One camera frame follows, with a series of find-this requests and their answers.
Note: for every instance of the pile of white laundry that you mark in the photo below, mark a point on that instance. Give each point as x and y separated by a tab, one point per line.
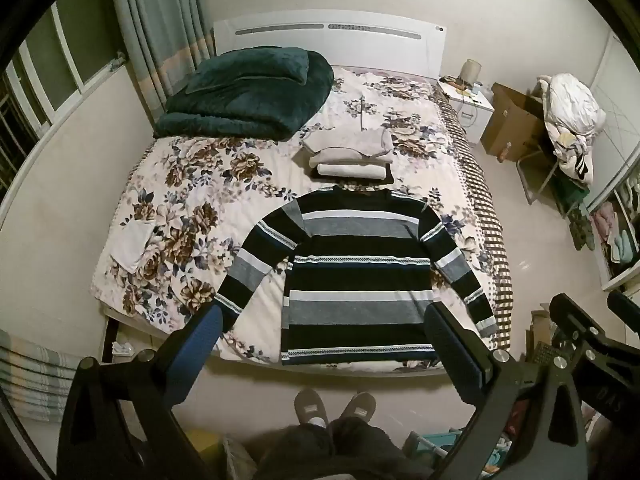
570	105

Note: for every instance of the white framed window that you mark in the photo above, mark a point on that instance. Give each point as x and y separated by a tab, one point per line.
65	50

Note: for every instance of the white wardrobe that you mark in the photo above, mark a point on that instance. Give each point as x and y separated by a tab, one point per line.
617	110

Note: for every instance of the white nightstand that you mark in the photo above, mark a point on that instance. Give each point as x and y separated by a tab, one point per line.
472	105

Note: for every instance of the beige table lamp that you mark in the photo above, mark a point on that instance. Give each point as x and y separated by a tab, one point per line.
471	72

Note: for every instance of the white bed headboard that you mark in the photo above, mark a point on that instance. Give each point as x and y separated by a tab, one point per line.
325	50

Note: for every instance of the brown cardboard box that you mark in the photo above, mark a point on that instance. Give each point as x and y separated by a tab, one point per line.
512	125

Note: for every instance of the pale striped cloth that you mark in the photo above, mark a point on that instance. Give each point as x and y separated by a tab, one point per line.
35	375

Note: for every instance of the floral bed blanket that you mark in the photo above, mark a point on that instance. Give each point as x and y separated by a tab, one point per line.
200	185

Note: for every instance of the grey folded garment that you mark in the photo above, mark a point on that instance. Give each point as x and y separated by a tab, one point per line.
350	142

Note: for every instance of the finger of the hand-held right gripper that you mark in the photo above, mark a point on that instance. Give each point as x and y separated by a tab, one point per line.
575	320
625	305

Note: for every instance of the dark green comforter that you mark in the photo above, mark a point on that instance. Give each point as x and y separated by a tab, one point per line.
240	95

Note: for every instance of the grey slipper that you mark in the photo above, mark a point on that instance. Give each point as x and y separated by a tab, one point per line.
310	407
359	406

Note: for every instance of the grey green curtain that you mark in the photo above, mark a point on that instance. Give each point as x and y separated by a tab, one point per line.
160	20

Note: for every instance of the person's legs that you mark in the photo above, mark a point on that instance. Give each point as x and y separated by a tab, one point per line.
340	452

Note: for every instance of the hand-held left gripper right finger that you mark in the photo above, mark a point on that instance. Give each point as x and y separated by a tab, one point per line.
450	352

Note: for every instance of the yellow box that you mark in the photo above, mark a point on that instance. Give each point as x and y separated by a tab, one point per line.
205	452

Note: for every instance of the striped knit sweater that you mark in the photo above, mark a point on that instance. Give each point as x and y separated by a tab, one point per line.
350	280

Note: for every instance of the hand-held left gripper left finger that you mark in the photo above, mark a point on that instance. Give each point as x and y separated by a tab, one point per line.
200	342

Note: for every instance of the white folded cloth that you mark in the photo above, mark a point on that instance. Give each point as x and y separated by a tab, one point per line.
132	245

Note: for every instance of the beige folded garment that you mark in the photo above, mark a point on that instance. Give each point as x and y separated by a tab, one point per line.
345	169

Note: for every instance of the brown checked bed sheet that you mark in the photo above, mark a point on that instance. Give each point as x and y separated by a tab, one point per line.
480	200

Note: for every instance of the metal frame chair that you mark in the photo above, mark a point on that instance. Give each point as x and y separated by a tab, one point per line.
545	170

